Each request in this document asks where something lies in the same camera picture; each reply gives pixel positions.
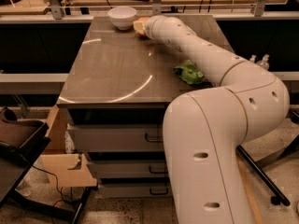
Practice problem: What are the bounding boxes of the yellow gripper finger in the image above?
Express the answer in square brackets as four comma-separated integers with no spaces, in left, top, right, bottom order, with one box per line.
[133,21,146,35]

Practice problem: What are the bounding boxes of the orange fruit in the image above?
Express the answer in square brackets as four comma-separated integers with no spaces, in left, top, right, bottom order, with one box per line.
[134,17,149,36]

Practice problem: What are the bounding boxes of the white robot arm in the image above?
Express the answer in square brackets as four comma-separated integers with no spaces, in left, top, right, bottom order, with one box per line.
[134,15,290,224]

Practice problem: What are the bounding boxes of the white ceramic bowl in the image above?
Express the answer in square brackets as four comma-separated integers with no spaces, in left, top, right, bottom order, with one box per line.
[107,7,137,31]

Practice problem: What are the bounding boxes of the green snack bag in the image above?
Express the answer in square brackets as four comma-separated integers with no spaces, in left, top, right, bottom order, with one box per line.
[173,60,205,85]

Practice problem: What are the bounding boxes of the grey drawer cabinet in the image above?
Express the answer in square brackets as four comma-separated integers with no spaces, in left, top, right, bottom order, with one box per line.
[56,14,235,200]

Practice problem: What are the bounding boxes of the clear plastic bottle left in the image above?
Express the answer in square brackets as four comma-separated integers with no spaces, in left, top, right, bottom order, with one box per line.
[249,55,256,63]

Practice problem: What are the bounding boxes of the clear plastic bottle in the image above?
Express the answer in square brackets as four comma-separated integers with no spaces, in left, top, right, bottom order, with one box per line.
[249,55,256,63]
[258,54,269,70]

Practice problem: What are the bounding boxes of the top grey drawer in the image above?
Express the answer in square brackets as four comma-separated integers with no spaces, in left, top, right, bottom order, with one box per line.
[68,125,164,152]

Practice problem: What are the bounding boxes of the grey drawer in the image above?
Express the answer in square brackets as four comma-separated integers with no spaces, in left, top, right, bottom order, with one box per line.
[68,125,164,152]
[99,183,172,199]
[87,160,168,179]

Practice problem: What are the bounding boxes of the clear plastic bottle right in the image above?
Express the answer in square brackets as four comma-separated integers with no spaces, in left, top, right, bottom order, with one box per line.
[258,54,269,70]

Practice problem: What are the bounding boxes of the middle grey drawer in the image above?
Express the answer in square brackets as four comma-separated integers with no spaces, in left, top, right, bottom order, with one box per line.
[87,160,168,179]

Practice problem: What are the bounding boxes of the cardboard piece on floor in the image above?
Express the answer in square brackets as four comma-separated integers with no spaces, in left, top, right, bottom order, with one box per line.
[40,154,97,188]

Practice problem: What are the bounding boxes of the bottom grey drawer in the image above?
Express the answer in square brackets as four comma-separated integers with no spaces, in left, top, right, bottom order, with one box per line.
[99,183,172,199]

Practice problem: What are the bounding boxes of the black metal stand leg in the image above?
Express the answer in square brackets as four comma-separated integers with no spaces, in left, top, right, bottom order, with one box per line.
[236,146,291,206]

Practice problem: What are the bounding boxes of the black floor cable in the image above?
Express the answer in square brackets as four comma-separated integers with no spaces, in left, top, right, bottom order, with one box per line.
[32,164,82,207]

